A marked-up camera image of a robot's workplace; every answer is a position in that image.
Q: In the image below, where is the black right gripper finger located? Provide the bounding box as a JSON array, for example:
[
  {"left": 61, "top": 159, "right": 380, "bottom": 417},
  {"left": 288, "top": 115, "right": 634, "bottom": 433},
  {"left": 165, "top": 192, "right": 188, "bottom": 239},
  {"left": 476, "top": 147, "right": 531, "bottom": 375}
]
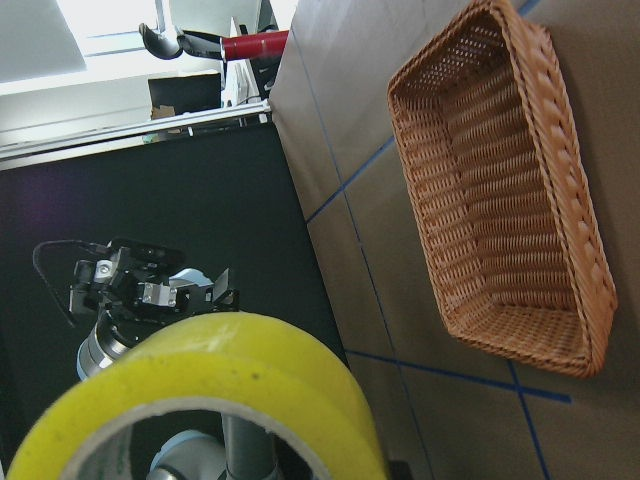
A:
[{"left": 389, "top": 460, "right": 413, "bottom": 480}]

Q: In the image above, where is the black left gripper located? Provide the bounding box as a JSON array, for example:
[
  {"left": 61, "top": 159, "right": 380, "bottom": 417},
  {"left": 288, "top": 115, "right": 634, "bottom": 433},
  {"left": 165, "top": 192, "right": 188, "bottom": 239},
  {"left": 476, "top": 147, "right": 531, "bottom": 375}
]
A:
[{"left": 99, "top": 239, "right": 240, "bottom": 325}]

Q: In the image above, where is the yellow tape roll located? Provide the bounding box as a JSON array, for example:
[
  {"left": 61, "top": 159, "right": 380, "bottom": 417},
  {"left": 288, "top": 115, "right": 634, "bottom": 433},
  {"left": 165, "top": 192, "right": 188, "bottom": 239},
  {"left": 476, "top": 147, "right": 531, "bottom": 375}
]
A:
[{"left": 7, "top": 312, "right": 390, "bottom": 479}]

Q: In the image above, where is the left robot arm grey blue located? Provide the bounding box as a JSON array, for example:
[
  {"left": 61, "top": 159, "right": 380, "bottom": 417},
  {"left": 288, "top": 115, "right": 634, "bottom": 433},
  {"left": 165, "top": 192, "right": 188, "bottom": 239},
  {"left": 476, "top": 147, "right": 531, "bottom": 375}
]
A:
[{"left": 68, "top": 239, "right": 279, "bottom": 479}]

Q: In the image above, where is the brown wicker basket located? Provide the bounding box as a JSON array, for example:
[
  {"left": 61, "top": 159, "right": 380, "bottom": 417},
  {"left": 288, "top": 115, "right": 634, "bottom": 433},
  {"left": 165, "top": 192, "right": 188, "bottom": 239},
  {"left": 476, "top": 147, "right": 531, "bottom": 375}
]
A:
[{"left": 387, "top": 1, "right": 618, "bottom": 378}]

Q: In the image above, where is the red cylinder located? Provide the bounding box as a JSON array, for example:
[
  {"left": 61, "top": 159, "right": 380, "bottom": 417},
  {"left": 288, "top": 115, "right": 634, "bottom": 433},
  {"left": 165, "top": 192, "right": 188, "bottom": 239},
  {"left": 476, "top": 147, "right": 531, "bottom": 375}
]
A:
[{"left": 221, "top": 30, "right": 289, "bottom": 62}]

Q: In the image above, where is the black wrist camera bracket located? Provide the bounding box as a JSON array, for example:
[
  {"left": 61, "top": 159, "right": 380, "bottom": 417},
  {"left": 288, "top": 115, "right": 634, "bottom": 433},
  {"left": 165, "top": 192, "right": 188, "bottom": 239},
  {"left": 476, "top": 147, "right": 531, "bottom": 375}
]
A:
[{"left": 69, "top": 260, "right": 113, "bottom": 315}]

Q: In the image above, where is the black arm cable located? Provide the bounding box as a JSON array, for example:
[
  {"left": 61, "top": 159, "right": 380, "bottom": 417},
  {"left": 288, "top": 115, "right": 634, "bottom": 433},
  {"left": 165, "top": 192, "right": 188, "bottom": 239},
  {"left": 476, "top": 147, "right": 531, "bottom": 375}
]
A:
[{"left": 32, "top": 239, "right": 109, "bottom": 329}]

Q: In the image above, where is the aluminium frame post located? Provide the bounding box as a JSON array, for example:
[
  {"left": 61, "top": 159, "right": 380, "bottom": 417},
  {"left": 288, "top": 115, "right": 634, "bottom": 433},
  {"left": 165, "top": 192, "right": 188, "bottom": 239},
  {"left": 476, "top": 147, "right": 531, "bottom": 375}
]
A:
[{"left": 1, "top": 99, "right": 272, "bottom": 171}]

